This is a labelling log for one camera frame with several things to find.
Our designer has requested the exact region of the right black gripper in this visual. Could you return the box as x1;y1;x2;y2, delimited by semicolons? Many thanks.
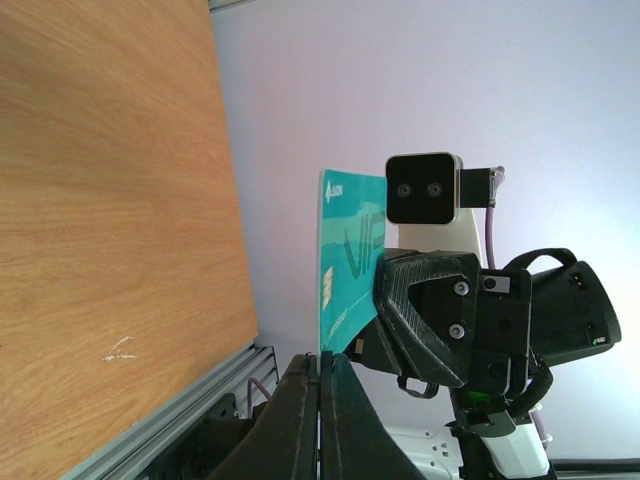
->
357;249;532;398

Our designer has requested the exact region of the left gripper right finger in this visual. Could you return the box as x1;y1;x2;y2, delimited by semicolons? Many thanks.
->
320;352;420;479

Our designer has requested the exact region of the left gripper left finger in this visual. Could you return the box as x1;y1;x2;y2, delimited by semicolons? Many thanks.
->
211;354;320;480

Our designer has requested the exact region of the teal card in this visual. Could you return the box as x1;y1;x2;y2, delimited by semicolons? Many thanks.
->
317;169;387;353

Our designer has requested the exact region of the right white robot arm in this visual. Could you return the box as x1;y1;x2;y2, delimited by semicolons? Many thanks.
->
346;248;621;479

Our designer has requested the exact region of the aluminium rail frame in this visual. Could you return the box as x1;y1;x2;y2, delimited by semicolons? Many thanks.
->
62;344;279;479

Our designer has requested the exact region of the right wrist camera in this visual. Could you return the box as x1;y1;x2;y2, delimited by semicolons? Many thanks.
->
385;152;505;226

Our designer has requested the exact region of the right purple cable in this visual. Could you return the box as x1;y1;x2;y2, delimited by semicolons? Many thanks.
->
484;167;509;271

